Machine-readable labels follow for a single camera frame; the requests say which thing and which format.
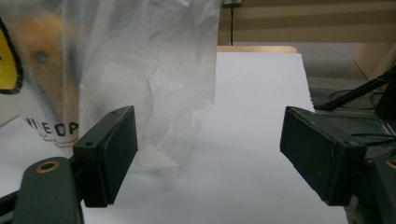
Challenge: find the black curtain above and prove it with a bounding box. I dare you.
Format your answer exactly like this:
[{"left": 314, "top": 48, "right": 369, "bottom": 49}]
[{"left": 375, "top": 78, "right": 396, "bottom": 121}]

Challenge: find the wooden table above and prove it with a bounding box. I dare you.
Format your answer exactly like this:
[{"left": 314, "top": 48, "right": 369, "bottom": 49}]
[{"left": 217, "top": 45, "right": 299, "bottom": 54}]

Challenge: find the black stand leg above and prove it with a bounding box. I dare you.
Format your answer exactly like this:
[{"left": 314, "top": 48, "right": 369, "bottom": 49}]
[{"left": 313, "top": 66, "right": 396, "bottom": 112}]

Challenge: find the black hanging cable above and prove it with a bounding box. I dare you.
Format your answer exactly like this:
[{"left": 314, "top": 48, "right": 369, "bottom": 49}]
[{"left": 229, "top": 4, "right": 235, "bottom": 47}]

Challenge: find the black floor cable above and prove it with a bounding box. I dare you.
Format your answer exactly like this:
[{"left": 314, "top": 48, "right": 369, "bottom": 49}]
[{"left": 329, "top": 89, "right": 385, "bottom": 111}]

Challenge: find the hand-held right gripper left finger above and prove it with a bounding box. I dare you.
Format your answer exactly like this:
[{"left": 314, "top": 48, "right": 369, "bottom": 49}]
[{"left": 72, "top": 105, "right": 139, "bottom": 208}]

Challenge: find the white board table cover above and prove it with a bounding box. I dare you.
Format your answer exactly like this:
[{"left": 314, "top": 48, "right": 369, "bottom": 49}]
[{"left": 0, "top": 51, "right": 349, "bottom": 224}]

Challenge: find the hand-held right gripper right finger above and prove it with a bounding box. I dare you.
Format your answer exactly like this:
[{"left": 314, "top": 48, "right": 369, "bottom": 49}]
[{"left": 279, "top": 105, "right": 368, "bottom": 206}]

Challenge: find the orange juice bottle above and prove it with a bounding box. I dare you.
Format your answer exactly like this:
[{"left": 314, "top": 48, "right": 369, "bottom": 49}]
[{"left": 12, "top": 12, "right": 82, "bottom": 125}]

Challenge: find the clear plastic bag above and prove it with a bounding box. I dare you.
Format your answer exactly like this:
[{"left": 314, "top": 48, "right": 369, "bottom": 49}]
[{"left": 0, "top": 0, "right": 222, "bottom": 175}]

